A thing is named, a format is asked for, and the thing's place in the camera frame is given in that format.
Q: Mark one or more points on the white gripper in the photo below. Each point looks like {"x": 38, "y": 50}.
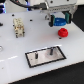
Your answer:
{"x": 52, "y": 6}

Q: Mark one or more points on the blue object background left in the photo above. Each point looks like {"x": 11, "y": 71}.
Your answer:
{"x": 2, "y": 8}

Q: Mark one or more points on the black-framed peg base plate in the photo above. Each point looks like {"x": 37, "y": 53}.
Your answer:
{"x": 44, "y": 56}

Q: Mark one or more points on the beige electrical connector block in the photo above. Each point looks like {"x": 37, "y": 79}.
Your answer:
{"x": 18, "y": 27}

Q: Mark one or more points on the red gear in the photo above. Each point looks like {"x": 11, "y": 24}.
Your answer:
{"x": 63, "y": 32}

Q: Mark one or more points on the blue gear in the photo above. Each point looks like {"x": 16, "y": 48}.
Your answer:
{"x": 59, "y": 22}

